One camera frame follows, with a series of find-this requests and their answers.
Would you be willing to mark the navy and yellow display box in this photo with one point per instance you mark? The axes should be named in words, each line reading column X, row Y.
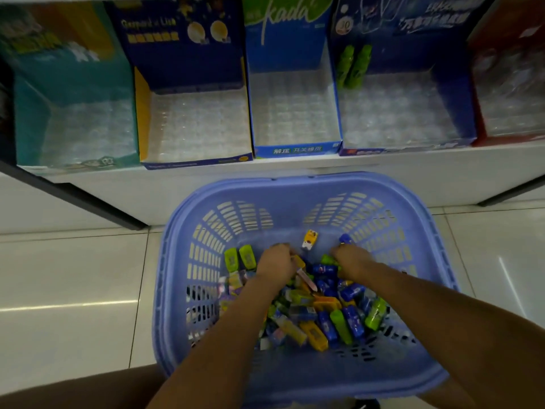
column 183, row 46

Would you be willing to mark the red cardboard display box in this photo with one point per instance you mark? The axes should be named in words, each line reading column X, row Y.
column 506, row 33

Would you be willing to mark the light blue display box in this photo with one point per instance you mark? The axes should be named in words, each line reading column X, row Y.
column 285, row 42

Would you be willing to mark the person's right fingers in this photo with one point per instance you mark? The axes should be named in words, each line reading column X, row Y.
column 340, row 252

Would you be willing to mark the green plastic stationery item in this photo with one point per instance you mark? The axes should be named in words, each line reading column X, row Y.
column 343, row 65
column 360, row 68

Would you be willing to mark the green eraser packet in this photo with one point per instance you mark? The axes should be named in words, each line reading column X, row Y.
column 231, row 259
column 248, row 256

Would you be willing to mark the person's right forearm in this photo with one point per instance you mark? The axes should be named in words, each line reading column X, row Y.
column 447, row 336

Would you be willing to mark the person's right hand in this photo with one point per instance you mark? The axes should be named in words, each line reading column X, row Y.
column 353, row 261

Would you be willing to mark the black metal shelf frame bar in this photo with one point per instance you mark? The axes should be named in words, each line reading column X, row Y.
column 76, row 195
column 511, row 191

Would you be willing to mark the pile of colourful small erasers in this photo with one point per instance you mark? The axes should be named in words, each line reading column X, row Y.
column 328, row 306

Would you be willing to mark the person's leg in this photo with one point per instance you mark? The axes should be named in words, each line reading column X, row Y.
column 447, row 398
column 85, row 389

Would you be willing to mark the person's left hand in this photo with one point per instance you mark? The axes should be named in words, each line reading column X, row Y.
column 274, row 264

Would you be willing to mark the dark blue display box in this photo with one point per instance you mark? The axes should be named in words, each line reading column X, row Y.
column 408, row 42

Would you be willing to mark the white shelf board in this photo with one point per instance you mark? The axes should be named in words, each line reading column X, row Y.
column 404, row 176

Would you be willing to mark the person's right leg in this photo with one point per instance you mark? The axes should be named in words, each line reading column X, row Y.
column 447, row 398

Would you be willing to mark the black shoe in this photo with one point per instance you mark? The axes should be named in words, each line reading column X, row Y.
column 367, row 404

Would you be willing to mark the person's left fingers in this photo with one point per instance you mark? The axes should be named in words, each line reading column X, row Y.
column 287, row 249

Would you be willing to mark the person's left leg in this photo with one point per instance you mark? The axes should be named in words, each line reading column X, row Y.
column 85, row 389

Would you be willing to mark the orange and white eraser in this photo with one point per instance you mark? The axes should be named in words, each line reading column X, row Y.
column 310, row 239

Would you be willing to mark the person's left forearm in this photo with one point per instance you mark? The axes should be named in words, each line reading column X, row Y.
column 230, row 349

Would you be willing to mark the teal cardboard display box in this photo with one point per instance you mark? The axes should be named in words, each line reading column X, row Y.
column 64, row 80

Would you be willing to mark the blue plastic shopping basket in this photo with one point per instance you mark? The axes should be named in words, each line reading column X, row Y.
column 293, row 195

